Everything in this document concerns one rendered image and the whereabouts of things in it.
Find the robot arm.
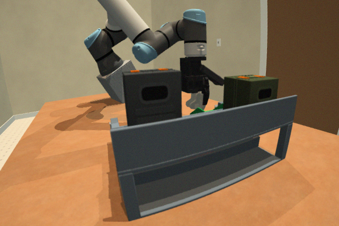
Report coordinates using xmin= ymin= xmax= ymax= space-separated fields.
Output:
xmin=84 ymin=0 xmax=207 ymax=76

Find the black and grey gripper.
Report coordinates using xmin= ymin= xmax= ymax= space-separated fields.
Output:
xmin=180 ymin=57 xmax=210 ymax=110

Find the green bin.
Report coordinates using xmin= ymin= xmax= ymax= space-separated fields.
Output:
xmin=190 ymin=103 xmax=223 ymax=114

